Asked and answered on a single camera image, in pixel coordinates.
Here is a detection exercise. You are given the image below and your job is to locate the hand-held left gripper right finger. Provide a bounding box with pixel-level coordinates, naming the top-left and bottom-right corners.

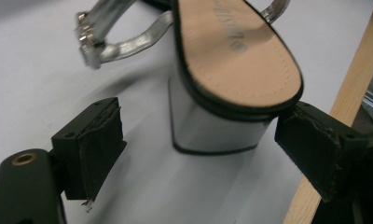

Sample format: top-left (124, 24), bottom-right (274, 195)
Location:
top-left (273, 101), bottom-right (370, 203)

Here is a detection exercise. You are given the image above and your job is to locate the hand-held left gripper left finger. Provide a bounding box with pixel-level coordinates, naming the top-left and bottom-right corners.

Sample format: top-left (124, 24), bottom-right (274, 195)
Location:
top-left (50, 96), bottom-right (128, 203)

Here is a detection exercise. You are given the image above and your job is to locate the silver strap heeled sandal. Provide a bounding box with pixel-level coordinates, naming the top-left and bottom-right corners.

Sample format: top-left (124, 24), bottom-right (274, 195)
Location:
top-left (74, 0), bottom-right (304, 156)

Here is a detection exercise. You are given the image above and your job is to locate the white table mat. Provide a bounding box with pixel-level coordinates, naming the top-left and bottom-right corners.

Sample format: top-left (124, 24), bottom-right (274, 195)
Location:
top-left (0, 0), bottom-right (373, 224)

